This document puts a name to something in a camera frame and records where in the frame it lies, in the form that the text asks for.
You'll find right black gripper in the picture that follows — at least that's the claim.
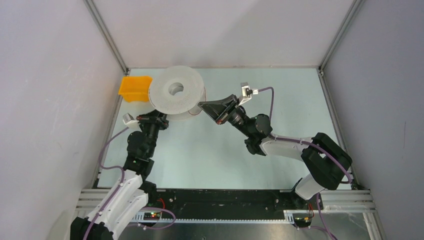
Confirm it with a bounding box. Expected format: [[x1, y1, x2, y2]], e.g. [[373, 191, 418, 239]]
[[198, 94, 253, 138]]

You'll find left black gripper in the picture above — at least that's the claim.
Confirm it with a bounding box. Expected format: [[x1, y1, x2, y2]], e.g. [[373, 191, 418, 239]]
[[135, 101, 170, 157]]

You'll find thin red wire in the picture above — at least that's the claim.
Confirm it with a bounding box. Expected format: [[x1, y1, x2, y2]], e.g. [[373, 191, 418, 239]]
[[188, 96, 208, 117]]

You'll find white perforated cable spool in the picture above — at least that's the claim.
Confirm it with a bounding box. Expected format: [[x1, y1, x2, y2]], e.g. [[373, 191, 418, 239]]
[[148, 65, 207, 121]]

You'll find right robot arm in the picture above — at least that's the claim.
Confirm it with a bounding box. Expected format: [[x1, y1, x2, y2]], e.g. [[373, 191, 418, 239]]
[[198, 94, 353, 209]]

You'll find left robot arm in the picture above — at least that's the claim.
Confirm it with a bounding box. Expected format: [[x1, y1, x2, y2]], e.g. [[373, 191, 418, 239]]
[[70, 110, 169, 240]]

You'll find orange plastic bin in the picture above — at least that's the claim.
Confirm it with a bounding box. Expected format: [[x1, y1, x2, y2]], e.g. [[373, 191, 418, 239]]
[[118, 76, 153, 103]]

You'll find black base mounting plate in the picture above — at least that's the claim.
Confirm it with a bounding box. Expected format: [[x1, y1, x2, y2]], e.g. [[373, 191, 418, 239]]
[[154, 188, 324, 221]]

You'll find left controller board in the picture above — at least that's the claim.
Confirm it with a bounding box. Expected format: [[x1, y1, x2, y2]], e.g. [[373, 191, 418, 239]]
[[143, 211, 162, 221]]

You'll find controller board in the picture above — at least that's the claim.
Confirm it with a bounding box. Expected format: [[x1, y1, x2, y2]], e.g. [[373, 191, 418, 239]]
[[293, 217, 312, 230], [143, 211, 162, 221]]

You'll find right controller board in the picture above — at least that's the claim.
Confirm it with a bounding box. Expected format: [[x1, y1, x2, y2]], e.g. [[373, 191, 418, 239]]
[[293, 217, 312, 230]]

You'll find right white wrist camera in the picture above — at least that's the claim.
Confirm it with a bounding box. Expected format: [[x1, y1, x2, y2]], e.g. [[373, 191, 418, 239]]
[[238, 82, 259, 106]]

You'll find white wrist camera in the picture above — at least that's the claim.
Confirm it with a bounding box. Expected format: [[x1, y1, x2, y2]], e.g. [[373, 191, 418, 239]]
[[238, 82, 259, 106], [122, 113, 140, 130]]

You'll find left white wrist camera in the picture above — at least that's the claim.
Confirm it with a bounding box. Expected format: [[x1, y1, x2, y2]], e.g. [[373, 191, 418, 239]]
[[122, 113, 140, 130]]

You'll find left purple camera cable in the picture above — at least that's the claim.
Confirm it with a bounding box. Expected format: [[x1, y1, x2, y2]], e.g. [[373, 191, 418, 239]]
[[82, 127, 131, 240]]

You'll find purple camera cable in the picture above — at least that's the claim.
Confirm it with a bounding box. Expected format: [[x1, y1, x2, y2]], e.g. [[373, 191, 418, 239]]
[[82, 127, 131, 240], [257, 86, 353, 239]]

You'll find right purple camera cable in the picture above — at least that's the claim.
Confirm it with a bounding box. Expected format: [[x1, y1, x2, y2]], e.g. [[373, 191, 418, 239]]
[[257, 86, 353, 239]]

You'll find aluminium frame rail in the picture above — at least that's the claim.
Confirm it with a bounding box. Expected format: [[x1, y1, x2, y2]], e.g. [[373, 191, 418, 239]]
[[75, 188, 377, 224]]

